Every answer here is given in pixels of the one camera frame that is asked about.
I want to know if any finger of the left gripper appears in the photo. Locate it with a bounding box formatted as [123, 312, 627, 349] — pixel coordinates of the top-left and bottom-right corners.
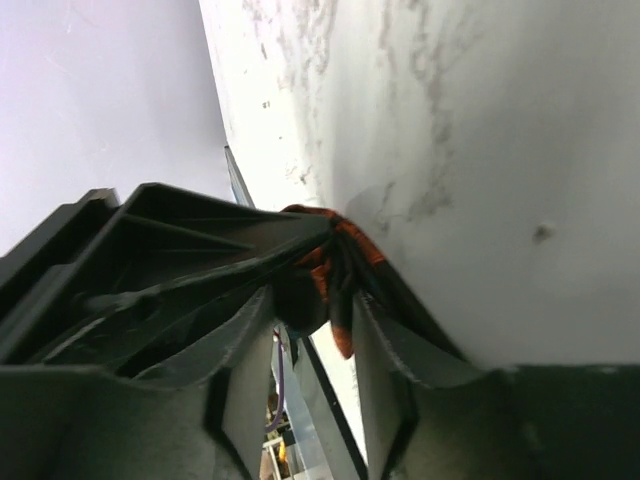
[1, 183, 331, 378]

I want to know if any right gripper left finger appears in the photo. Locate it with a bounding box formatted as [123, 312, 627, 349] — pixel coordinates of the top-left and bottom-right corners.
[1, 287, 274, 479]

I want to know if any black orange floral tie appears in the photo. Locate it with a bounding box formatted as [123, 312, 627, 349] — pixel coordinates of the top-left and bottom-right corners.
[280, 204, 464, 360]

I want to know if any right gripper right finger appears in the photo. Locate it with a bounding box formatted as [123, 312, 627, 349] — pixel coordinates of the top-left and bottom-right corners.
[353, 295, 639, 479]

